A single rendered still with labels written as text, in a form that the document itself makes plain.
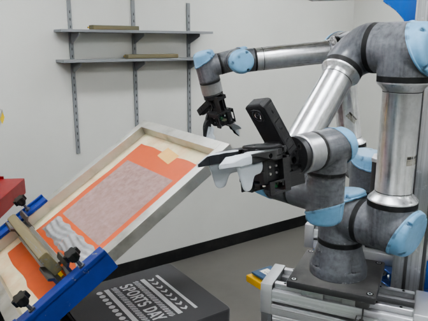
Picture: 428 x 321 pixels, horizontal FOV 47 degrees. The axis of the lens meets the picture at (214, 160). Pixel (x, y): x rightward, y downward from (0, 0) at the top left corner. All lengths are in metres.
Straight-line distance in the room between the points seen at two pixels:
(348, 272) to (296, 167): 0.49
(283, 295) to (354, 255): 0.22
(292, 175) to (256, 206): 3.88
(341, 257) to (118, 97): 2.76
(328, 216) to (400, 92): 0.34
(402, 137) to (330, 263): 0.38
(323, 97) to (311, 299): 0.55
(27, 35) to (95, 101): 0.65
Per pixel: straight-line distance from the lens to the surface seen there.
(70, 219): 1.73
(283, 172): 0.83
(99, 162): 1.90
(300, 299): 1.38
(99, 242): 1.51
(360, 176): 1.76
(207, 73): 1.70
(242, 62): 1.57
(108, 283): 2.00
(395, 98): 1.16
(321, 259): 1.33
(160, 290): 1.92
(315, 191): 0.98
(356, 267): 1.34
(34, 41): 3.59
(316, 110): 1.12
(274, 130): 0.84
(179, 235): 4.33
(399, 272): 1.51
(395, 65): 1.14
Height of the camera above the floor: 1.86
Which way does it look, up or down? 13 degrees down
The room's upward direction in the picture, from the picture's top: straight up
